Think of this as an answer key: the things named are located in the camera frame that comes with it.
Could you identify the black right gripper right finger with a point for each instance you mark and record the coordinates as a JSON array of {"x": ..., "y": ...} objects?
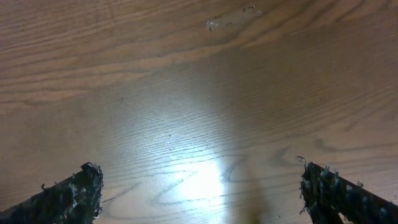
[{"x": 329, "y": 198}]

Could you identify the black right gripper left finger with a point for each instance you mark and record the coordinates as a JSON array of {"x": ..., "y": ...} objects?
[{"x": 75, "y": 200}]

